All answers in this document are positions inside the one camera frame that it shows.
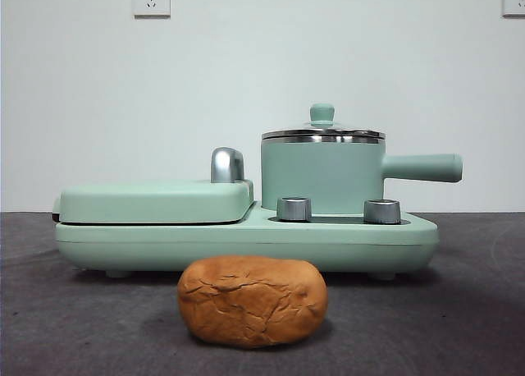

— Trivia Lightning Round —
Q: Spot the glass lid with green knob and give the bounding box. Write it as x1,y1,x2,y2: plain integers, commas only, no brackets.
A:
262,102,386,141

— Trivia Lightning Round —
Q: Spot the brown potato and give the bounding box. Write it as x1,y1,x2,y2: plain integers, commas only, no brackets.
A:
176,254,329,350

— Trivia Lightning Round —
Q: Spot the silver control knob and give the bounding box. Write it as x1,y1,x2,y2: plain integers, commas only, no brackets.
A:
276,195,314,222
363,198,403,225

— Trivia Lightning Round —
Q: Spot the mint green breakfast machine base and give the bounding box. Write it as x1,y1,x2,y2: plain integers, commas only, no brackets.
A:
53,199,439,280

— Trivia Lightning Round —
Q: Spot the mint green hinged grill cover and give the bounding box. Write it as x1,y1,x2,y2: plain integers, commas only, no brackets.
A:
52,178,256,226

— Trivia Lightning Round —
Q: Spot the chrome grill cover handle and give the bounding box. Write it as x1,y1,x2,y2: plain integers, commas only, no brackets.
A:
210,146,248,185

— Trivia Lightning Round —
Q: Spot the mint green pot with handle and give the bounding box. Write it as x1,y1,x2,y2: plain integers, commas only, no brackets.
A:
260,132,464,215

